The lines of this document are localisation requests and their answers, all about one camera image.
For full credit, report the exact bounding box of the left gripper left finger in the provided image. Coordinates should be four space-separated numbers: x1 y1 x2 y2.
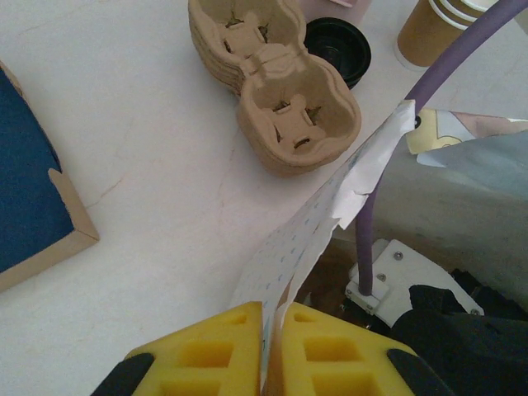
92 300 265 396

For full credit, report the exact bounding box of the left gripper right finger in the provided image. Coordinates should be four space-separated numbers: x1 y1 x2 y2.
266 303 455 396

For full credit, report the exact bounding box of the single pulp cup carrier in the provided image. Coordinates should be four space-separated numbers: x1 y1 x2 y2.
296 243 360 318

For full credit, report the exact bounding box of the white paper takeout bag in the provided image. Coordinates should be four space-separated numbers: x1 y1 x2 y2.
229 100 528 396

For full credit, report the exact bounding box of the dark blue napkin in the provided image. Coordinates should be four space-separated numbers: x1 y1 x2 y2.
0 68 76 274

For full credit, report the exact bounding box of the stack of brown paper cups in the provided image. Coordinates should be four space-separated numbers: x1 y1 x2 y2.
392 0 511 69

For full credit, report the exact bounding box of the brown cardboard napkin box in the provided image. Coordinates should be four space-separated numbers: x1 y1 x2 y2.
0 60 101 295

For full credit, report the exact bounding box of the stack of pulp cup carriers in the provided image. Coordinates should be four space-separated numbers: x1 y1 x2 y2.
187 0 363 179

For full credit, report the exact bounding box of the stack of black lids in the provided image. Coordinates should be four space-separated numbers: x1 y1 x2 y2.
304 16 373 91

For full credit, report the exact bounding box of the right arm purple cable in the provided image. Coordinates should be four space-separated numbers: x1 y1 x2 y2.
354 0 528 298

